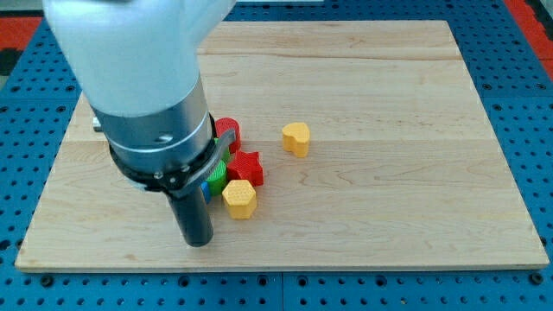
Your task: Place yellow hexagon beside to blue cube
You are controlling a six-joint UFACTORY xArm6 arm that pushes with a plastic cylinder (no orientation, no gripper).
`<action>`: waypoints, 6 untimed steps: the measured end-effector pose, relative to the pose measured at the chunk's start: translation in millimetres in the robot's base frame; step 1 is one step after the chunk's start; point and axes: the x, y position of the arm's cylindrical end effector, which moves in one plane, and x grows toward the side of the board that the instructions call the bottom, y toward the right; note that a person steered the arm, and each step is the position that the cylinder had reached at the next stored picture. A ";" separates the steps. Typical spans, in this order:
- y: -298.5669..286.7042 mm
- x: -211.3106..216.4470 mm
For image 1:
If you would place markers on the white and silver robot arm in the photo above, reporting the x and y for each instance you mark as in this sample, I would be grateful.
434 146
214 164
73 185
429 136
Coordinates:
137 63

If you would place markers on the yellow hexagon block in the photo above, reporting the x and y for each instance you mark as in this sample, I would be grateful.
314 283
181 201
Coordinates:
240 199

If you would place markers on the blue cube block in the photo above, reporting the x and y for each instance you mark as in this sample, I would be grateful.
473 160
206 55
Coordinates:
206 192

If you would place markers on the yellow heart block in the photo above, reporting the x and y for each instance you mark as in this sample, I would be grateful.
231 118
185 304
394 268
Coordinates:
296 139

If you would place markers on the red star block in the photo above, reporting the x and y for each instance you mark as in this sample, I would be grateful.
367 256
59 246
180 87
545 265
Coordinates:
246 166

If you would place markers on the red cylinder block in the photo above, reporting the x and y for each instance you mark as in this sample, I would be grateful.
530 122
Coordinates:
225 124

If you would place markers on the green round block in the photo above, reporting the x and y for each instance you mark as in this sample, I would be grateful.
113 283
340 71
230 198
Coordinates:
217 181

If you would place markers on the light wooden board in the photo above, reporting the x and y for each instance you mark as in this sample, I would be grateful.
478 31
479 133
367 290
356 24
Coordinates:
403 173

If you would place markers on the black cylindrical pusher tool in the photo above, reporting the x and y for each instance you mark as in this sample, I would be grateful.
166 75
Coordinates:
192 217

